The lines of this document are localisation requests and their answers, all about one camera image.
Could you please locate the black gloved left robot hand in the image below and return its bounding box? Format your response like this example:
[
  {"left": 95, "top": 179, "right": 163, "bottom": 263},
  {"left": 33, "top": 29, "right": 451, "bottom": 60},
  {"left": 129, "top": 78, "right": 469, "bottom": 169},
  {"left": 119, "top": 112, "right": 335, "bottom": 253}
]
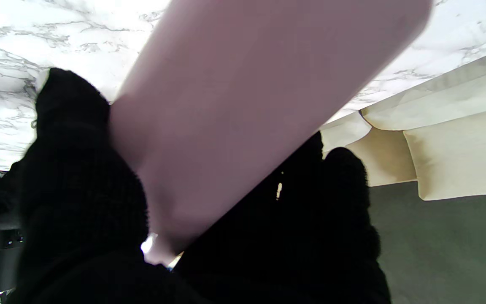
[{"left": 7, "top": 68, "right": 391, "bottom": 304}]

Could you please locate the pink thermos body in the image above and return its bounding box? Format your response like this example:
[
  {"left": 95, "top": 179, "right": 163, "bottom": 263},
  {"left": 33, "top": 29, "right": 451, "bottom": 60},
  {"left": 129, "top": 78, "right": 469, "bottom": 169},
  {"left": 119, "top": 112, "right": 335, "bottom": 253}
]
[{"left": 109, "top": 0, "right": 433, "bottom": 267}]

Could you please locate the cream sofa seat cushion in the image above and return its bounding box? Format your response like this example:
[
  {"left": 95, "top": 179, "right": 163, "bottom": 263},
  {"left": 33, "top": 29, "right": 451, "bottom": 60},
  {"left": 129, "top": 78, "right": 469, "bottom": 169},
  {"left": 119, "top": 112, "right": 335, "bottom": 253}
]
[
  {"left": 319, "top": 111, "right": 372, "bottom": 153},
  {"left": 360, "top": 44, "right": 486, "bottom": 131}
]

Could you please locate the cream sofa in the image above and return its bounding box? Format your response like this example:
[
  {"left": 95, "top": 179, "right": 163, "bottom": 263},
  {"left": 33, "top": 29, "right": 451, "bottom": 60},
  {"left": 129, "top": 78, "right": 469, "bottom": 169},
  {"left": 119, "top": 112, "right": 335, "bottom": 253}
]
[{"left": 319, "top": 44, "right": 486, "bottom": 201}]

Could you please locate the cream sofa back pillow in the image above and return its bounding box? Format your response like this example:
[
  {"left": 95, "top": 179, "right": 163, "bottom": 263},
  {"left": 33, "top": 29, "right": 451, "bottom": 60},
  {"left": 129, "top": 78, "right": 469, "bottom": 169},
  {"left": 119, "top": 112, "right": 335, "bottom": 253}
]
[{"left": 403, "top": 116, "right": 486, "bottom": 201}]

